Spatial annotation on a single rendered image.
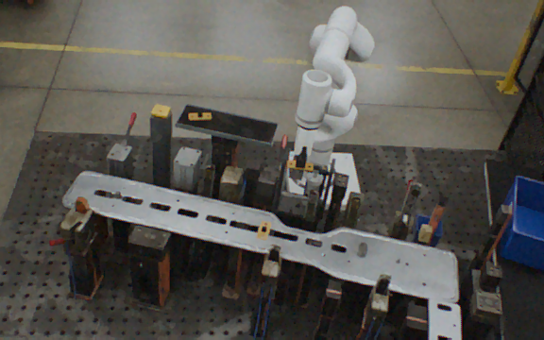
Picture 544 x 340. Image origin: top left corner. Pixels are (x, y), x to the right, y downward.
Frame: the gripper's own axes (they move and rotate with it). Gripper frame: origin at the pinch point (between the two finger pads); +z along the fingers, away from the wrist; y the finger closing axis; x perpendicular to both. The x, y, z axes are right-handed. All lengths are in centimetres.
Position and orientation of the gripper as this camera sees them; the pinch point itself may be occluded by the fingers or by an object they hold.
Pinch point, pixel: (300, 160)
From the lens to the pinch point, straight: 191.2
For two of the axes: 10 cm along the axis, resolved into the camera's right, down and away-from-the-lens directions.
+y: -1.0, 6.6, -7.5
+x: 9.9, 1.5, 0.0
